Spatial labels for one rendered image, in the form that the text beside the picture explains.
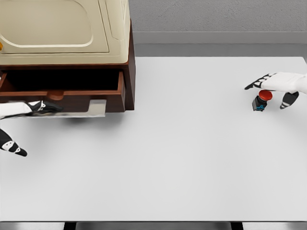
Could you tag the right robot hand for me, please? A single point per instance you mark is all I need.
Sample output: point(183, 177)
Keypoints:
point(280, 81)

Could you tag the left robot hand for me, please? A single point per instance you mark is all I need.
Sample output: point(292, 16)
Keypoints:
point(16, 109)

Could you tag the red button switch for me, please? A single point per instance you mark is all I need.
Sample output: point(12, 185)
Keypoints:
point(265, 95)

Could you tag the brown wooden drawer with knob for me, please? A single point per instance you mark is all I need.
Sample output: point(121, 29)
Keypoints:
point(79, 94)

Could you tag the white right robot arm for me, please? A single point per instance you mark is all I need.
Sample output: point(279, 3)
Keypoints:
point(303, 83)

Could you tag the brown cabinet with cream top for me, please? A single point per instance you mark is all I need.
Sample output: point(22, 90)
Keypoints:
point(72, 28)

